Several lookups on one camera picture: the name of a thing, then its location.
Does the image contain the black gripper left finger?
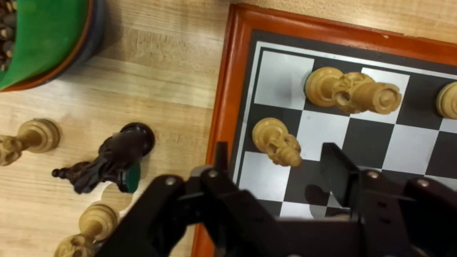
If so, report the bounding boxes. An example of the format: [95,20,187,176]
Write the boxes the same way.
[95,142,267,257]

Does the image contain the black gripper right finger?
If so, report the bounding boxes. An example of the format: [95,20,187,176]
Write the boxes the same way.
[320,143,457,257]

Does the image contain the light wooden bishop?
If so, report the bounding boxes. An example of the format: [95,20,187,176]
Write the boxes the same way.
[251,117,301,167]

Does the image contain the dark captured chess piece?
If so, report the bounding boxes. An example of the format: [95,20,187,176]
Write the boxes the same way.
[51,123,155,195]

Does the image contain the light captured pawn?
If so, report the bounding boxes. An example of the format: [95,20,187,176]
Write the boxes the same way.
[52,203,118,257]

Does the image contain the wooden framed chess board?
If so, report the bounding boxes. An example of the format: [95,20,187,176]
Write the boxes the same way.
[190,3,457,257]

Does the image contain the light wooden chess piece edge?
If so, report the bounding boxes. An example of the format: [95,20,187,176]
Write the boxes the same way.
[435,82,457,119]

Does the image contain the light wooden chess piece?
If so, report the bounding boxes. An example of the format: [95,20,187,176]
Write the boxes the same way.
[302,67,401,115]

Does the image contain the light captured chess piece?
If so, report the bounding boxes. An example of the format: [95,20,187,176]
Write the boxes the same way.
[0,119,61,166]

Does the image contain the stacked green and blue bowls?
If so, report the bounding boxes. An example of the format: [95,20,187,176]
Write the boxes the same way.
[0,0,105,92]

